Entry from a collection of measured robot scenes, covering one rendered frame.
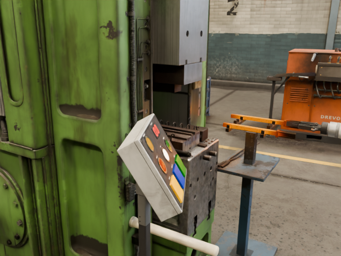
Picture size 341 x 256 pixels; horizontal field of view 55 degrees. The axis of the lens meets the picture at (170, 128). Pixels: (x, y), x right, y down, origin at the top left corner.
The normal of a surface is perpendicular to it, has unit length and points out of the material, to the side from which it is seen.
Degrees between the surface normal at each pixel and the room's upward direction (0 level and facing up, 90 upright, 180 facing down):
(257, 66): 89
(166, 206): 90
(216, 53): 90
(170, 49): 90
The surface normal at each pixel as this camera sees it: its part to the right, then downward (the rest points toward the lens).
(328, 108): -0.43, 0.26
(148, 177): -0.09, 0.28
